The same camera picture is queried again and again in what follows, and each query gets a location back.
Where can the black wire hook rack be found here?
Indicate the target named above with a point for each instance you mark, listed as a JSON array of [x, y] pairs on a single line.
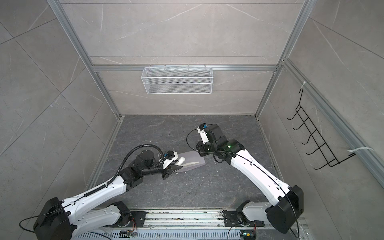
[[315, 136]]

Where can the beige letter paper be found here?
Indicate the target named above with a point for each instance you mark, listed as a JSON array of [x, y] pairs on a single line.
[[191, 164]]

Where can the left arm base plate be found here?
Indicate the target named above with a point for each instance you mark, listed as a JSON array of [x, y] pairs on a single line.
[[139, 217]]

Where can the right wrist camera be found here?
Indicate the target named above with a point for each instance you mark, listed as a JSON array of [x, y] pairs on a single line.
[[202, 132]]

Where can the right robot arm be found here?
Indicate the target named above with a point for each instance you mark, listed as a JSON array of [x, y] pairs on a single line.
[[285, 203]]

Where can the aluminium rail frame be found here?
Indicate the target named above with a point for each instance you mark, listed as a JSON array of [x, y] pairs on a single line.
[[189, 219]]

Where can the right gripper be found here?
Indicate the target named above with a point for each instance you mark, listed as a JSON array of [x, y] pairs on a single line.
[[200, 147]]

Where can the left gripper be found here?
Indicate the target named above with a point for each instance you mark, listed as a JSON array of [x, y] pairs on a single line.
[[169, 170]]

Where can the white vented cable duct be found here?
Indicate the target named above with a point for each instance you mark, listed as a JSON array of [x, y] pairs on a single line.
[[163, 235]]

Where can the white glue stick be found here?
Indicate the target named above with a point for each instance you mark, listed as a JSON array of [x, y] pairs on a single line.
[[180, 161]]

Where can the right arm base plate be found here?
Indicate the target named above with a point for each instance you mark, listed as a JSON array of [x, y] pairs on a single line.
[[230, 218]]

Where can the grey purple envelope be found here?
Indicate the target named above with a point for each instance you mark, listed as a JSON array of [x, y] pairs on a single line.
[[191, 156]]

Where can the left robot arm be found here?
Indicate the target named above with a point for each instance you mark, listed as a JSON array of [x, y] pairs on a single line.
[[68, 218]]

